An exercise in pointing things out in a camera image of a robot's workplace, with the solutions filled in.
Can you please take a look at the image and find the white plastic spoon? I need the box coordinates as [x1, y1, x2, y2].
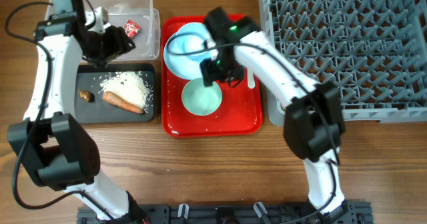
[247, 69, 256, 89]

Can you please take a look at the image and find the red snack wrapper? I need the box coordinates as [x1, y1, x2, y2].
[123, 19, 141, 38]

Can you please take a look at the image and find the light blue small bowl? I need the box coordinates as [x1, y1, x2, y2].
[174, 22, 218, 62]

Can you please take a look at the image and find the green bowl with rice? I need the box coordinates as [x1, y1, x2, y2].
[181, 78, 223, 116]

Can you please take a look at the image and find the light blue plate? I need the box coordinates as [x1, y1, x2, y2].
[163, 33, 201, 80]

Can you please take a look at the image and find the orange carrot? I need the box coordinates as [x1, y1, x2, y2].
[102, 91, 145, 114]

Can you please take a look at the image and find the brown food scrap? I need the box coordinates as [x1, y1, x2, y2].
[78, 90, 94, 103]

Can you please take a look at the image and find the white rice pile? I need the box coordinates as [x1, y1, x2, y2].
[100, 71, 154, 112]

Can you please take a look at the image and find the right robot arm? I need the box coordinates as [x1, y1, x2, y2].
[200, 7, 345, 222]

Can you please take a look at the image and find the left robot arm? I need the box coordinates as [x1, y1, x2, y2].
[7, 0, 147, 223]

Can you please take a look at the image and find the clear plastic waste bin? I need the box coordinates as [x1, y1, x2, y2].
[35, 0, 160, 62]

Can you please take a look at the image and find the grey dishwasher rack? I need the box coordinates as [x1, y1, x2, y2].
[258, 0, 426, 123]

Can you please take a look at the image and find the black plastic tray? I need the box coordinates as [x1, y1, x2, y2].
[75, 63, 155, 124]

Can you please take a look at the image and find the red serving tray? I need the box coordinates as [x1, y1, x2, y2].
[161, 14, 264, 139]

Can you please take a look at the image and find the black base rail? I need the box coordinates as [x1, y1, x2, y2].
[76, 201, 373, 224]

